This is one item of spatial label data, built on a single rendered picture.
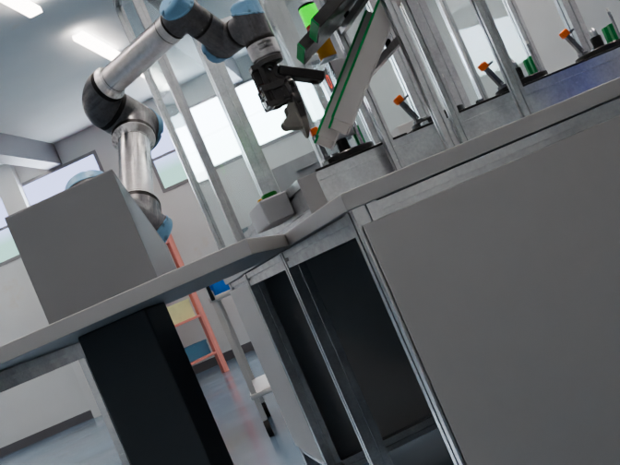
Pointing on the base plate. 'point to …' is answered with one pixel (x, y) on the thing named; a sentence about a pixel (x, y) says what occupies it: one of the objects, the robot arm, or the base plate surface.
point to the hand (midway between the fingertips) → (308, 132)
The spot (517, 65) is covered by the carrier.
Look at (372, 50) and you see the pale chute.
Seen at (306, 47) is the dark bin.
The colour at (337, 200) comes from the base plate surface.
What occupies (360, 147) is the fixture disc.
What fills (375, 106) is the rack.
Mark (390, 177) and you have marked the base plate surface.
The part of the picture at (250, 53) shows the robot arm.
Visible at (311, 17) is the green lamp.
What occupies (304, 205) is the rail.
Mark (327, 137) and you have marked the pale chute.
